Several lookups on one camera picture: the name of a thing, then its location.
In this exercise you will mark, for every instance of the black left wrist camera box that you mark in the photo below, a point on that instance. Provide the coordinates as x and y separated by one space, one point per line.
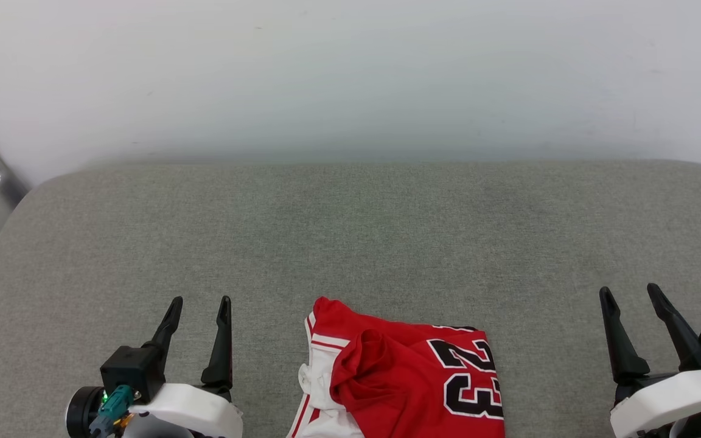
128 374

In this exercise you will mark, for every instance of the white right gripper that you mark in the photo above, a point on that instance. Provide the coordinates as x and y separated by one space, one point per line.
670 401

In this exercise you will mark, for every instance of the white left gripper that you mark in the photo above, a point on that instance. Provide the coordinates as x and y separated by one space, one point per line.
192 410

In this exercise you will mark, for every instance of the red and white basketball jersey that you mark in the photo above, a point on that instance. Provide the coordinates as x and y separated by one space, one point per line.
411 377

